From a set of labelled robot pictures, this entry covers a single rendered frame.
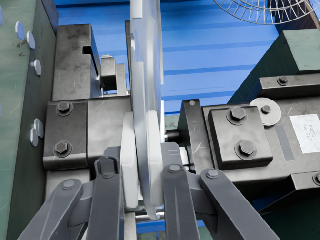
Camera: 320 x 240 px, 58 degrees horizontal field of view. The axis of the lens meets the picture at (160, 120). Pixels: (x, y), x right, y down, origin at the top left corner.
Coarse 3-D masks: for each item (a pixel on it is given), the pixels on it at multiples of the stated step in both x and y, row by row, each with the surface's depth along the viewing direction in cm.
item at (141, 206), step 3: (138, 177) 49; (138, 180) 48; (138, 183) 48; (138, 186) 48; (138, 189) 48; (138, 192) 48; (138, 195) 47; (141, 195) 47; (138, 198) 47; (141, 198) 47; (138, 201) 48; (141, 201) 48; (138, 204) 50; (141, 204) 50; (138, 207) 52; (141, 207) 52; (144, 207) 52; (126, 210) 53; (129, 210) 54; (132, 210) 54; (135, 210) 54; (138, 210) 55
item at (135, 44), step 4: (136, 32) 19; (136, 36) 19; (132, 40) 18; (136, 40) 19; (132, 44) 18; (136, 44) 19; (136, 48) 18; (136, 52) 18; (136, 56) 18; (136, 60) 18
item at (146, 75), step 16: (144, 0) 24; (144, 16) 24; (160, 16) 41; (144, 32) 24; (160, 32) 43; (144, 48) 23; (160, 48) 44; (144, 64) 23; (160, 64) 45; (144, 80) 23; (160, 80) 36; (144, 96) 17; (160, 96) 36; (144, 112) 17; (160, 112) 35; (144, 128) 18; (160, 128) 44; (144, 144) 18; (144, 160) 19; (144, 176) 19; (144, 192) 20; (160, 208) 32
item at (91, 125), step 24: (120, 96) 41; (48, 120) 39; (72, 120) 39; (96, 120) 39; (120, 120) 39; (48, 144) 37; (72, 144) 37; (96, 144) 37; (120, 144) 37; (48, 168) 37; (72, 168) 38
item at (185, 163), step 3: (180, 147) 55; (183, 147) 55; (180, 150) 54; (183, 150) 54; (186, 150) 54; (180, 153) 54; (183, 153) 54; (186, 153) 54; (183, 156) 53; (186, 156) 53; (183, 159) 53; (186, 159) 53; (183, 162) 53; (186, 162) 53; (183, 165) 53; (186, 165) 53; (186, 168) 53
